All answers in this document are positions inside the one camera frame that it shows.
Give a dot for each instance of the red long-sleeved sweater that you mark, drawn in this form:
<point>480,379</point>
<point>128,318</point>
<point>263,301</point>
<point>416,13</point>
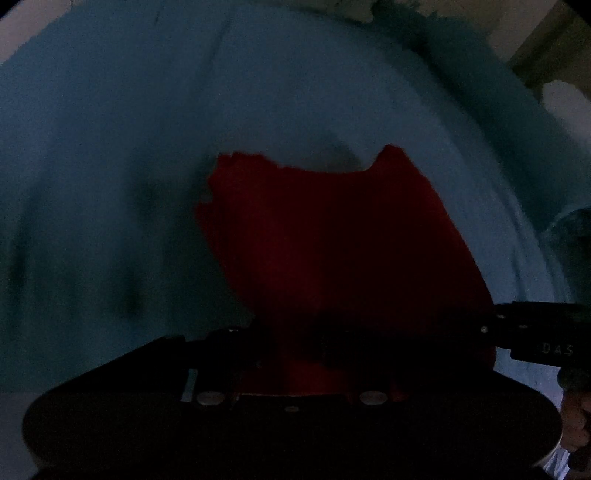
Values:
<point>332,249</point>

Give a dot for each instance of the folded grey-blue blanket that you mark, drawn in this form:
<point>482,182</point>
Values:
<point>570,249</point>

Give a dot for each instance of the blue bed sheet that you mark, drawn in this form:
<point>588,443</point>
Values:
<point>106,175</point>

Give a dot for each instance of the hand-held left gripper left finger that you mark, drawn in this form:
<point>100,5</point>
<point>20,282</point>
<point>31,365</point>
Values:
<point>258,339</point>

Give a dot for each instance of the person's right hand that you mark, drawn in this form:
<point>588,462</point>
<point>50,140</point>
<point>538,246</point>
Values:
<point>575,424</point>

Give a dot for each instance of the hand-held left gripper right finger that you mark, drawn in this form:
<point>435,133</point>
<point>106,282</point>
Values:
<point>369,337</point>

